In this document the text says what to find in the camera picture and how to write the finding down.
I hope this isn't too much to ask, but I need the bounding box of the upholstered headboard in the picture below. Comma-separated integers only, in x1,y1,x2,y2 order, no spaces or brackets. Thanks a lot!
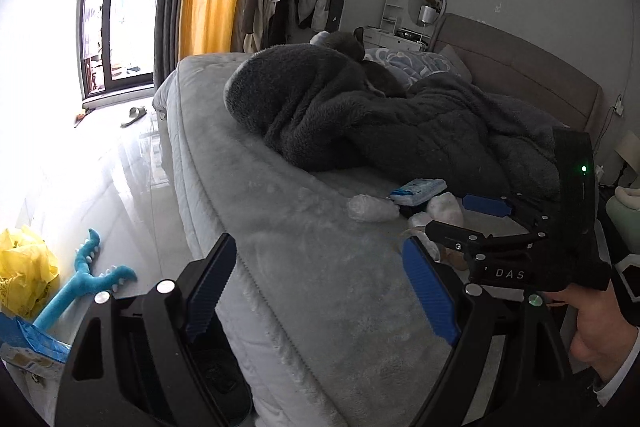
431,13,603,134

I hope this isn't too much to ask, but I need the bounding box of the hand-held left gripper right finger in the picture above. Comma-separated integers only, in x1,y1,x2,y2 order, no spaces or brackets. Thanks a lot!
402,237,573,427

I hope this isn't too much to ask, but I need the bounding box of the blue snack bag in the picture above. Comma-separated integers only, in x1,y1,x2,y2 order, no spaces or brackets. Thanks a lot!
0,311,74,381

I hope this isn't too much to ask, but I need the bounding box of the white desktop organizer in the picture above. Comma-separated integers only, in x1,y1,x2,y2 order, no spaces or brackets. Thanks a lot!
382,0,412,34

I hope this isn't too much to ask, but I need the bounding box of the person's right hand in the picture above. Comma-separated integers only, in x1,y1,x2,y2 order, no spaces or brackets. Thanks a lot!
545,279,640,384

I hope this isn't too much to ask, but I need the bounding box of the yellow plastic bag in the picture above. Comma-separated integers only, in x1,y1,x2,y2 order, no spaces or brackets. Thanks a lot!
0,227,61,324

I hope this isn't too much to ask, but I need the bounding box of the blue patterned pillow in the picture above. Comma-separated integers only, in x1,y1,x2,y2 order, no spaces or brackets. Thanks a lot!
364,48,473,86

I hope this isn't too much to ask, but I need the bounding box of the beige tissue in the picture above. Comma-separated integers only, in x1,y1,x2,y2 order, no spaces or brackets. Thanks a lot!
440,247,471,271

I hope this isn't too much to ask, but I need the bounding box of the person's right forearm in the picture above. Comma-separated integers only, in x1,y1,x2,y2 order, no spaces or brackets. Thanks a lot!
590,329,640,408

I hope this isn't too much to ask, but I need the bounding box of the blue white wipes packet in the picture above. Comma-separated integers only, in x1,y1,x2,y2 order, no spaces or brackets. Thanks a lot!
389,178,449,208

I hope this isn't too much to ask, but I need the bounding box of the blue plush toy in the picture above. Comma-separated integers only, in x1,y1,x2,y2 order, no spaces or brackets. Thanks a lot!
32,229,138,331

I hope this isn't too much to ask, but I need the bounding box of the grey plush bed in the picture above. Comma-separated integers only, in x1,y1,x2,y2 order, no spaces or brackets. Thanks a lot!
152,52,617,427

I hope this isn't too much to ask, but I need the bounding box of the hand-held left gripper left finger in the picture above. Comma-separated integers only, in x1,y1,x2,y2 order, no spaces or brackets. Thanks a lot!
55,233,253,427

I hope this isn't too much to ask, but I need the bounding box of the grey slipper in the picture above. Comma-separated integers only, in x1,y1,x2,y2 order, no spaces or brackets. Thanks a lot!
120,106,149,128

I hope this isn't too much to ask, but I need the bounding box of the black framed sliding window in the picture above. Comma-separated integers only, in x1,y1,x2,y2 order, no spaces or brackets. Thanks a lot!
80,0,174,110

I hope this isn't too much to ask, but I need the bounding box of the cardboard piece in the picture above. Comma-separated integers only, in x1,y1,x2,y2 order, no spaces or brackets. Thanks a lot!
614,131,640,188

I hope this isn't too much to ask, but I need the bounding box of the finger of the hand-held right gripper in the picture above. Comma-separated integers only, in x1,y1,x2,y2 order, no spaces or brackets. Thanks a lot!
461,193,556,234
425,219,548,269

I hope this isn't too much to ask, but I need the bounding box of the grey plush item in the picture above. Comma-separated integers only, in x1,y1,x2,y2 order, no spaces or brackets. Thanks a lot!
309,27,369,62

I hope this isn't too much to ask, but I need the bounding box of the dark grey fleece blanket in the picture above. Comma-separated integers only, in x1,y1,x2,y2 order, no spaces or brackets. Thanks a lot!
224,32,572,208

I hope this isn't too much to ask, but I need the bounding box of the white dresser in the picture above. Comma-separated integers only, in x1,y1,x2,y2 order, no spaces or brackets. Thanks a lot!
362,24,434,54

